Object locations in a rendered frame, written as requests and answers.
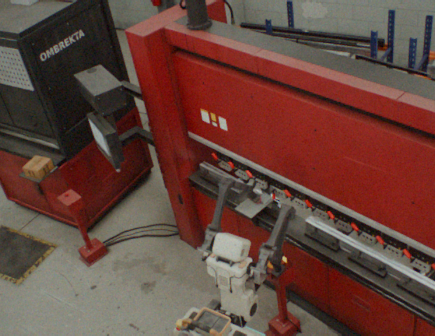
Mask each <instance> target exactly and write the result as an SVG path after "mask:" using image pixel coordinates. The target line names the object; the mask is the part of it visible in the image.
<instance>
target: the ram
mask: <svg viewBox="0 0 435 336"><path fill-rule="evenodd" d="M171 56H172V61H173V65H174V71H175V74H176V78H177V84H178V88H179V94H180V97H181V103H182V107H183V110H184V116H185V120H186V126H187V130H188V131H189V132H191V133H193V134H195V135H197V136H199V137H201V138H203V139H205V140H207V141H210V142H212V143H214V144H216V145H218V146H220V147H222V148H225V149H226V150H228V151H230V152H233V153H235V154H237V155H239V156H241V157H243V158H245V159H247V160H249V161H251V162H254V163H256V164H258V165H260V166H262V167H264V168H266V169H268V170H270V171H272V172H275V173H276V174H277V175H279V176H281V177H283V178H285V179H287V180H289V181H292V182H294V183H297V184H298V185H300V186H303V187H304V188H307V189H308V190H311V191H312V192H314V193H317V194H319V195H321V196H323V197H325V198H327V199H329V200H331V201H333V202H335V203H337V204H340V205H342V206H344V207H346V208H348V209H350V210H352V211H354V212H356V213H358V214H360V215H362V216H365V217H367V218H369V219H371V220H372V221H375V222H376V223H379V224H381V225H384V226H385V227H387V228H389V229H391V230H393V231H395V232H398V233H399V234H400V235H403V236H405V237H407V238H409V239H412V240H413V241H415V242H417V243H419V244H421V245H423V246H426V247H428V248H430V249H432V250H435V139H433V138H430V137H427V136H425V135H422V134H418V133H417V132H413V131H410V130H409V129H405V128H402V127H399V126H396V125H393V124H391V123H388V122H385V121H382V120H378V119H376V118H373V117H370V116H368V115H364V114H362V113H358V112H356V111H353V110H350V109H348V108H344V107H342V106H338V105H335V104H332V103H330V102H327V101H324V100H321V99H318V98H316V97H312V96H310V95H307V94H303V93H300V92H297V91H295V90H291V89H289V88H286V87H282V86H280V85H277V84H274V83H271V82H268V81H267V80H264V79H262V78H259V77H256V76H253V75H250V74H247V73H244V72H241V71H238V70H236V69H232V68H230V67H227V66H224V65H221V64H218V63H216V62H211V61H209V60H206V59H203V58H201V57H197V56H195V55H191V54H188V53H186V52H183V51H180V50H178V51H176V52H174V53H172V54H171ZM200 109H202V110H204V111H207V114H208V118H209V123H208V122H205V121H203V120H202V115H201V111H200ZM210 113H213V114H214V115H215V116H216V121H214V120H212V118H211V114H210ZM219 117H222V118H224V119H226V123H227V128H228V131H226V130H224V129H221V127H220V122H219ZM213 122H215V123H217V126H215V125H213ZM189 137H190V138H192V139H195V140H196V141H199V142H200V143H202V144H205V145H207V146H209V147H211V148H214V149H216V150H218V151H220V152H222V153H224V154H226V155H228V156H230V157H232V158H234V159H236V160H238V161H240V162H242V163H244V164H246V165H248V166H250V167H253V168H254V169H257V170H259V171H260V172H263V174H265V175H267V176H269V177H271V178H273V179H275V180H277V181H279V182H281V183H283V184H285V185H287V186H289V187H291V188H294V189H296V190H298V191H301V192H302V193H305V194H306V195H309V196H311V197H313V198H315V199H316V200H319V201H320V202H323V203H325V204H327V205H329V206H330V207H333V208H334V209H337V210H339V211H341V212H343V213H344V214H347V215H349V216H351V217H353V218H356V219H357V220H359V221H361V222H363V223H365V224H367V225H370V226H371V227H373V228H375V229H377V230H379V231H381V232H384V233H385V234H387V235H389V236H391V237H393V238H395V239H398V240H399V241H401V242H403V243H405V244H407V245H409V246H412V247H413V248H415V249H417V250H419V251H421V252H423V253H426V254H427V255H429V256H431V257H435V254H433V253H430V252H428V251H426V250H424V249H423V248H420V247H418V246H416V245H414V244H412V243H410V242H408V241H406V240H404V239H402V238H400V237H398V236H396V235H395V234H392V233H390V232H388V231H386V230H383V229H382V228H380V227H378V226H376V225H374V224H372V223H369V222H368V221H366V220H364V219H362V218H359V217H357V216H355V215H353V214H351V213H349V212H347V211H345V210H343V209H341V208H339V207H337V206H335V205H333V204H331V203H328V202H326V201H324V200H322V199H320V198H318V197H316V196H314V195H312V194H310V193H308V192H306V191H304V190H302V189H300V188H297V187H296V186H294V185H291V184H289V183H287V182H285V181H283V180H281V179H279V178H277V177H275V176H273V175H271V174H268V173H267V172H266V171H263V170H262V169H259V168H258V167H255V166H254V165H252V164H249V163H248V162H245V161H244V160H241V159H239V158H237V157H235V156H233V155H231V154H229V153H227V152H225V151H223V150H221V149H219V148H217V147H215V146H212V145H210V144H208V143H205V142H204V141H201V140H199V139H197V138H195V137H194V136H191V135H189Z"/></svg>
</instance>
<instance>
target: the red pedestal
mask: <svg viewBox="0 0 435 336"><path fill-rule="evenodd" d="M57 200H58V202H59V204H60V207H61V208H63V209H64V210H65V211H66V212H67V213H68V214H70V215H73V216H74V219H75V221H76V224H77V226H78V229H79V231H80V234H81V236H82V238H83V241H84V243H85V245H83V246H82V247H80V248H79V249H78V252H79V254H80V256H79V257H78V259H79V260H80V261H81V262H82V263H84V264H85V265H86V266H87V267H89V266H91V265H92V264H94V263H95V262H97V261H98V260H99V259H100V258H102V257H104V256H105V255H106V254H107V253H108V252H107V251H106V248H105V246H104V244H103V243H101V242H100V241H99V240H98V239H96V238H94V239H92V240H90V239H89V236H88V233H87V232H86V229H85V227H84V224H83V221H82V220H81V217H80V214H79V212H78V211H79V210H81V209H82V208H83V207H85V205H84V203H83V199H82V197H81V196H79V195H78V194H76V193H75V192H74V191H73V190H68V191H67V192H65V193H64V194H62V195H60V196H59V197H57Z"/></svg>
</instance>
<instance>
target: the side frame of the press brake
mask: <svg viewBox="0 0 435 336"><path fill-rule="evenodd" d="M205 1H206V6H207V14H208V17H210V18H211V19H212V20H216V21H219V22H224V23H226V24H228V21H227V15H226V6H225V2H224V1H222V0H205ZM185 15H187V12H186V9H184V10H183V9H181V8H180V6H179V4H178V5H176V6H173V7H171V8H169V9H167V10H165V11H163V12H161V13H159V14H157V15H155V16H153V17H150V18H149V19H147V20H145V21H143V22H140V23H139V24H136V25H134V26H132V27H130V28H128V29H126V30H125V33H126V36H127V41H128V44H129V47H130V52H131V55H132V59H133V62H134V67H135V70H136V73H137V79H138V81H139V86H140V90H141V94H142V97H143V100H144V105H145V108H146V112H147V116H148V119H149V123H150V126H151V131H152V134H153V139H154V141H155V145H156V150H157V152H158V157H159V161H160V165H161V168H162V171H163V176H164V180H165V184H166V187H167V192H168V195H169V198H170V203H171V205H172V210H173V214H174V218H175V221H176V224H177V229H178V232H179V236H180V240H183V241H184V242H186V243H187V244H188V245H190V246H192V247H193V248H194V249H195V250H197V246H198V247H201V245H202V244H203V243H204V242H203V241H204V240H205V232H204V230H203V229H202V227H201V225H200V224H199V220H198V215H197V211H196V208H195V202H194V199H193V193H192V190H191V184H190V182H189V181H188V177H189V176H191V175H192V174H194V172H196V171H197V170H199V169H200V165H199V164H200V163H202V162H203V161H205V162H206V163H208V164H210V165H213V166H215V167H217V168H219V169H221V170H223V171H224V172H226V173H227V174H229V175H231V176H233V177H235V178H237V179H239V178H240V177H239V176H237V175H236V174H235V172H234V170H230V171H228V170H227V169H224V168H223V167H221V166H220V165H219V164H218V161H217V160H216V159H215V158H214V156H213V155H212V154H213V153H215V155H216V156H217V151H216V149H214V148H211V147H209V146H207V145H205V144H203V143H200V142H199V141H196V140H195V139H192V138H190V137H189V135H188V130H187V126H186V120H185V116H184V110H183V107H182V103H181V97H180V94H179V88H178V84H177V78H176V74H175V71H174V65H173V61H172V56H171V54H172V53H174V52H176V51H178V50H179V49H178V47H177V46H175V45H171V44H168V43H167V42H166V39H165V33H164V29H163V27H164V26H166V25H168V24H170V23H172V22H174V21H175V20H178V19H179V18H182V17H183V16H185ZM217 157H218V156H217Z"/></svg>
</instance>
